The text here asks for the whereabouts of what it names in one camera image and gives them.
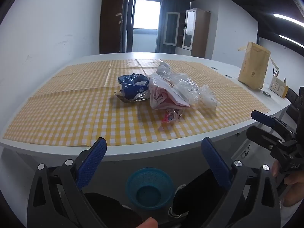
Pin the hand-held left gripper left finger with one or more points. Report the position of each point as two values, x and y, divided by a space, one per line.
92 163

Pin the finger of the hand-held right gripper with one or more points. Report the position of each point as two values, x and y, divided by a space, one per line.
263 137
263 118

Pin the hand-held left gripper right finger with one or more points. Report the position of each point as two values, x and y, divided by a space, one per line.
216 163

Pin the blue plastic mesh basket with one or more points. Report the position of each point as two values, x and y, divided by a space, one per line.
135 182

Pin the small colourful printed wrapper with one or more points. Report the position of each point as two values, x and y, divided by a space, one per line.
169 117

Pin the clear plastic wrap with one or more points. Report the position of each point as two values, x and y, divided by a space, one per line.
201 95

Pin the blue foil bag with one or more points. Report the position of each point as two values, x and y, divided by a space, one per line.
130 85

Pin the white pink plastic bag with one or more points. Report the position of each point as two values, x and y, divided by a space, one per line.
161 95

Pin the grey plastic wrapper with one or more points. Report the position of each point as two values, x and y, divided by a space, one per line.
163 68

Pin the person's right forearm white sleeve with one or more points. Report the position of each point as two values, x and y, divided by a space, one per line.
293 216

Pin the person's right hand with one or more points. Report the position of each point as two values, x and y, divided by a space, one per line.
294 190

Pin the person's left hand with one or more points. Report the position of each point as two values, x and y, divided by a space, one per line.
147 223

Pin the beige desk organizer box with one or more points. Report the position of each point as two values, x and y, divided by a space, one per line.
279 87

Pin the person's right leg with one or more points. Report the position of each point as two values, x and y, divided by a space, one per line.
197 194

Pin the yellow checkered tablecloth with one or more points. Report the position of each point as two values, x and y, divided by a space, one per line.
71 114

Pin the person's right white shoe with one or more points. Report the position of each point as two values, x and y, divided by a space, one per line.
174 212

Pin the ceiling light strip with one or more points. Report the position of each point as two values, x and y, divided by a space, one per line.
292 40
289 18

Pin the wooden glass-door cabinet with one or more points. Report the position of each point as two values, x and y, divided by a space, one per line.
201 33

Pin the dark brown wardrobe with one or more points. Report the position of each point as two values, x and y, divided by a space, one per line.
110 23

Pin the dark blue curtain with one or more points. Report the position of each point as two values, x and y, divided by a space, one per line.
169 4

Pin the glass balcony door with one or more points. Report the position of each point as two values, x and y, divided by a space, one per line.
144 16

